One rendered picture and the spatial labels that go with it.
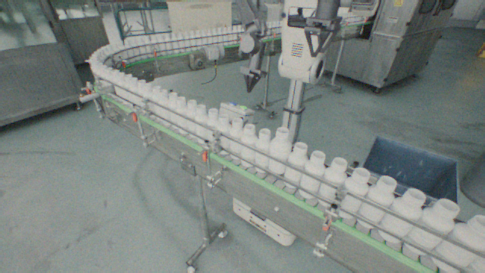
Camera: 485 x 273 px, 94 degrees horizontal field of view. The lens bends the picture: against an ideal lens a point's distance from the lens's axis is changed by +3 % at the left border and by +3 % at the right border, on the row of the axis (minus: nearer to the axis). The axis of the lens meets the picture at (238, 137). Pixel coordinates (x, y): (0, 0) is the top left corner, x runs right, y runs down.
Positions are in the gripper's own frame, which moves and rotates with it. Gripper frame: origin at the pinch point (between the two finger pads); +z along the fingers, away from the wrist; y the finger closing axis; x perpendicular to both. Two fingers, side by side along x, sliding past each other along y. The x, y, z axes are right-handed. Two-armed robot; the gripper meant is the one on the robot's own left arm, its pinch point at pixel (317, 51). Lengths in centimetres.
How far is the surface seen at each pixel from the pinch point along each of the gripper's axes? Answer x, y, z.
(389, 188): -30.0, -15.8, 24.3
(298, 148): -5.8, -16.1, 23.4
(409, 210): -35.3, -17.0, 27.2
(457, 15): -75, 1187, 91
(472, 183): -97, 162, 124
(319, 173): -13.5, -17.2, 28.1
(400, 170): -37, 45, 59
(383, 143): -26, 45, 48
